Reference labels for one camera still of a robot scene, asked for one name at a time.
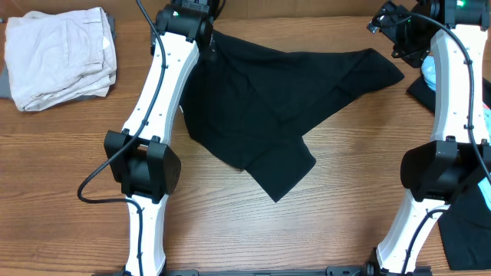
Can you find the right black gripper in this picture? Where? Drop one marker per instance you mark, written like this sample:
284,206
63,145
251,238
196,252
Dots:
383,21

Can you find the black t-shirt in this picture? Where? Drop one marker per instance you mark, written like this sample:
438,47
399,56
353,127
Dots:
251,106

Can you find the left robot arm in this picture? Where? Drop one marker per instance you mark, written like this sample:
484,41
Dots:
143,162

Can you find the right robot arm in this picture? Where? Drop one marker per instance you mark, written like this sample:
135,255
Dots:
457,157

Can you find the light blue printed shirt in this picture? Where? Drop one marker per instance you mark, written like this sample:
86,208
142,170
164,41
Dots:
431,74

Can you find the black garment at right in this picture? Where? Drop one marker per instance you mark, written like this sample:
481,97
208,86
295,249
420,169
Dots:
465,231

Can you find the folded beige trousers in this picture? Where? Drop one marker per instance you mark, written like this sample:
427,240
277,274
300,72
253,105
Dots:
52,59

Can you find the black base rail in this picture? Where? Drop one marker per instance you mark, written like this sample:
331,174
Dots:
264,272

